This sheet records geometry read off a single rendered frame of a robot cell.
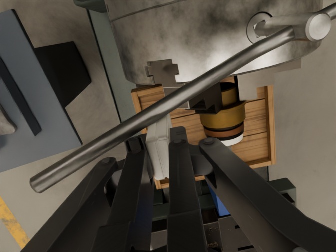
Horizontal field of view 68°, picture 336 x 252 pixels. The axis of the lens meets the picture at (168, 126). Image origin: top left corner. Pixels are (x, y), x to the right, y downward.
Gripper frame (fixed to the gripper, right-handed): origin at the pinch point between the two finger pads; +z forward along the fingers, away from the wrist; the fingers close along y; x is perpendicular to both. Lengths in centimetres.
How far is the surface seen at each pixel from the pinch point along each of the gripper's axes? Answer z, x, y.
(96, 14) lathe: 79, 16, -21
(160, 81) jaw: 14.8, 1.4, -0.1
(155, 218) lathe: 41, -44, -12
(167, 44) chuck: 12.8, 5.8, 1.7
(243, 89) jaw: 24.5, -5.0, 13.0
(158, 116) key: -0.7, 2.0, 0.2
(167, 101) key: -0.1, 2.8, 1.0
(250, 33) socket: 11.1, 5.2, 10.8
